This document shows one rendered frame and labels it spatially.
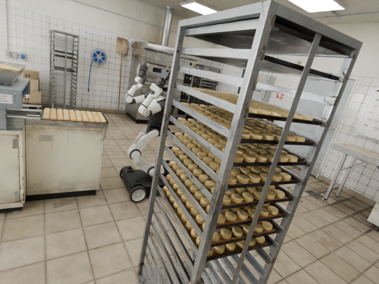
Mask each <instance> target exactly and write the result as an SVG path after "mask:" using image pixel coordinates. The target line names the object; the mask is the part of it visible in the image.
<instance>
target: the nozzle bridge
mask: <svg viewBox="0 0 379 284"><path fill-rule="evenodd" d="M26 87H27V90H26V91H25V92H24V94H23V93H22V91H23V90H24V89H25V88H26ZM26 94H29V95H30V78H21V77H19V79H18V80H16V81H15V82H14V83H13V84H12V85H11V86H4V85H0V130H7V109H18V110H22V108H23V98H24V96H25V95H26Z"/></svg>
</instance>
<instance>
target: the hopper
mask: <svg viewBox="0 0 379 284"><path fill-rule="evenodd" d="M0 64H4V65H9V66H12V67H14V68H19V69H20V70H11V69H3V68H0V85H4V86H11V85H12V84H13V83H14V82H15V81H16V80H18V79H19V77H20V75H21V73H22V72H23V70H24V68H25V67H26V65H23V64H16V63H9V62H4V61H0Z"/></svg>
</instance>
